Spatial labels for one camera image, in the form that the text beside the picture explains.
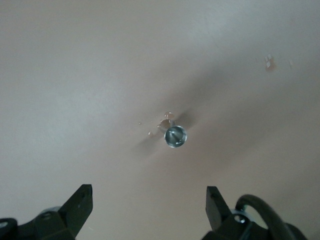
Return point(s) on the small brown liquid puddle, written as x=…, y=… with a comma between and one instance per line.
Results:
x=270, y=63

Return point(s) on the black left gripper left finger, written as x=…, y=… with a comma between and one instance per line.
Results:
x=70, y=215

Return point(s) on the steel hourglass measuring jigger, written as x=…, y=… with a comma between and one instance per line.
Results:
x=175, y=136

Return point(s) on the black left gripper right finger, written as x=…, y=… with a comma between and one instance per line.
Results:
x=222, y=220

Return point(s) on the brown table cover mat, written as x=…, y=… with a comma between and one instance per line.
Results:
x=75, y=100

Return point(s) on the tiny liquid drops by jigger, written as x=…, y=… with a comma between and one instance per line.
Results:
x=165, y=122

